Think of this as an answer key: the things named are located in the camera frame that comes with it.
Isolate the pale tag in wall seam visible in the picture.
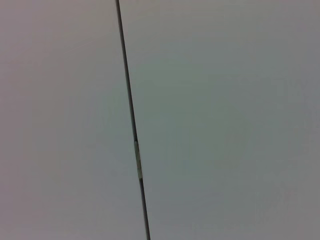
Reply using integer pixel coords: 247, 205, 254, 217
133, 140, 144, 181

